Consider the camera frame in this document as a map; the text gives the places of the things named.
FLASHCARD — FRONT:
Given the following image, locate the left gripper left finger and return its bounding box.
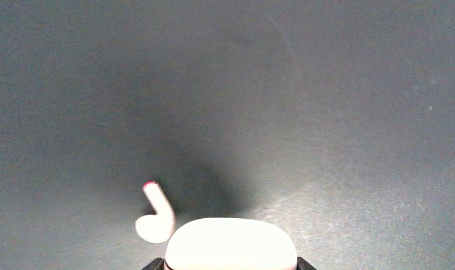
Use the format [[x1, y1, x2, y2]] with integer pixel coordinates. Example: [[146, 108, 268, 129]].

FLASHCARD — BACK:
[[141, 258, 164, 270]]

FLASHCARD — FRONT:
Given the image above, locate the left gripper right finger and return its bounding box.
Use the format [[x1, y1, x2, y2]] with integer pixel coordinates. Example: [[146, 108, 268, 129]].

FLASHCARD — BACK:
[[297, 257, 317, 270]]

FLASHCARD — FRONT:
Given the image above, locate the white earbud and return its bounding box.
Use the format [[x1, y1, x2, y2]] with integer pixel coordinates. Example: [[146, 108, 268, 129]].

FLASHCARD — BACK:
[[135, 181, 176, 244]]

